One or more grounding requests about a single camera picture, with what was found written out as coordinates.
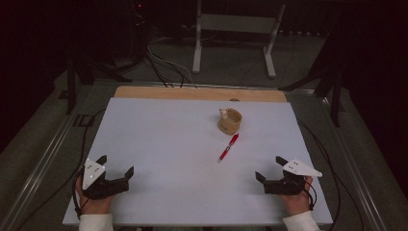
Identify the person's right hand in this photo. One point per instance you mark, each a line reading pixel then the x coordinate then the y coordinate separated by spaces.
pixel 296 202

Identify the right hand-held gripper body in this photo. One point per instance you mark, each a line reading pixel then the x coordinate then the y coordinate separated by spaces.
pixel 288 183

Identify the black equipment with red light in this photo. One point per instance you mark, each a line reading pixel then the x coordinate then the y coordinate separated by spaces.
pixel 138 22

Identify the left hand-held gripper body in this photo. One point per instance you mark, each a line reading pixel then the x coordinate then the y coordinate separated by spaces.
pixel 103 187

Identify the person's left hand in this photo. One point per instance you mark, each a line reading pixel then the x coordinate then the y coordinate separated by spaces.
pixel 94 205

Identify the red pen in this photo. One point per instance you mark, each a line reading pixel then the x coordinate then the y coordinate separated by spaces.
pixel 228 148

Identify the white metal stand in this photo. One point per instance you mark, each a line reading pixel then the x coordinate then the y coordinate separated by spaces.
pixel 235 23

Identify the small white animal figure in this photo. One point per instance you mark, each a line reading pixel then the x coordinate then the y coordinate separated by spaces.
pixel 223 112

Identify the black tripod stand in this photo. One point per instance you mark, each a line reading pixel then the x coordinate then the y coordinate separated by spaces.
pixel 330 83
pixel 77 77

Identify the metal floor rail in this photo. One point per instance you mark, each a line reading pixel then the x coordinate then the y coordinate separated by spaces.
pixel 356 173
pixel 35 173

